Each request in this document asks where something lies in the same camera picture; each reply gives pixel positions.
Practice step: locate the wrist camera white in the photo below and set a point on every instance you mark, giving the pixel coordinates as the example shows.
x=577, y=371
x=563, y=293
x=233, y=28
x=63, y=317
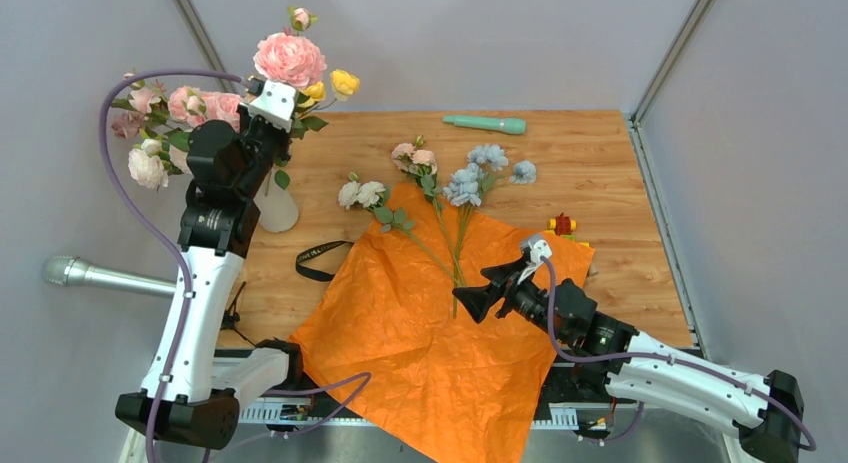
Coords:
x=535, y=251
x=273, y=101

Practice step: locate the flower bouquet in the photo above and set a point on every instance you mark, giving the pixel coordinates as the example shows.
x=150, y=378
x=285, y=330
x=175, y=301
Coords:
x=420, y=164

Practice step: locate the white ceramic vase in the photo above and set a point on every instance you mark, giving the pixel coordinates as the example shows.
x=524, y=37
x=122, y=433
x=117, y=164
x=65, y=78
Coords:
x=278, y=210

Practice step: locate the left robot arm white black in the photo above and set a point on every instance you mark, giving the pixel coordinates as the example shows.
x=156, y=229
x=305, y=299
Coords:
x=181, y=399

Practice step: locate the small black tripod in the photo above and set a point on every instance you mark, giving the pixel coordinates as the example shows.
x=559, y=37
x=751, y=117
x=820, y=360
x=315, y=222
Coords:
x=231, y=316

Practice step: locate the pile of coloured toy blocks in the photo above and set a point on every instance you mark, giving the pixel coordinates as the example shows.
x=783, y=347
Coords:
x=563, y=226

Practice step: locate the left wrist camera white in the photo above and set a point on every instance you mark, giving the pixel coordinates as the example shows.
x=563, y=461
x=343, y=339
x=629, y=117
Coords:
x=273, y=101

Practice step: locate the large pink rose stem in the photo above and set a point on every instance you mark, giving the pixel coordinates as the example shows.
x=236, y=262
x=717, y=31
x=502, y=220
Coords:
x=194, y=107

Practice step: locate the loose blue grey flower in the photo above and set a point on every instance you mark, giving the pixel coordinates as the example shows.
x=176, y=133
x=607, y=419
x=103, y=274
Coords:
x=523, y=173

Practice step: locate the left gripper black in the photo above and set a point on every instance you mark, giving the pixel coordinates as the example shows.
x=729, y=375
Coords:
x=245, y=120

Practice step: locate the orange yellow wrapping paper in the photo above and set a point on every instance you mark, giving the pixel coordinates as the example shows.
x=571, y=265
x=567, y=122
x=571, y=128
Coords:
x=387, y=338

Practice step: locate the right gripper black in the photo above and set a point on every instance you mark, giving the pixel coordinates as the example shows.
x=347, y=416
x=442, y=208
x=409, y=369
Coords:
x=479, y=300

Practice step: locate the pink flowers in vase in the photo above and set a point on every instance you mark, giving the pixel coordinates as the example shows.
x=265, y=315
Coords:
x=155, y=121

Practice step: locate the blue grey flower stem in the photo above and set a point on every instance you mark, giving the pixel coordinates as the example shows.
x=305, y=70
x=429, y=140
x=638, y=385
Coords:
x=466, y=191

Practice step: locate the white rose stem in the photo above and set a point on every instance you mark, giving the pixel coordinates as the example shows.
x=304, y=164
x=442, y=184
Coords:
x=373, y=197

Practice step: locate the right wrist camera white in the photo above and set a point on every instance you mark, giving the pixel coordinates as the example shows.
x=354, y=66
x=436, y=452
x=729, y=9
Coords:
x=535, y=251

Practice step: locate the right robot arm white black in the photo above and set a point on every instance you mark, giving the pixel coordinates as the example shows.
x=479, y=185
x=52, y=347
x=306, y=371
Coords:
x=613, y=360

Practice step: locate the teal handheld tool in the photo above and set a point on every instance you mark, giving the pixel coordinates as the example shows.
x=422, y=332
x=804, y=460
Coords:
x=509, y=126

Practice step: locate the silver microphone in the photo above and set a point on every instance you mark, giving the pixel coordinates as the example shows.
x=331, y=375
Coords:
x=69, y=271

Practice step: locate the yellow rose stem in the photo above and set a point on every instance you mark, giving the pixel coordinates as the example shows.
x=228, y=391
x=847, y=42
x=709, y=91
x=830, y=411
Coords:
x=318, y=97

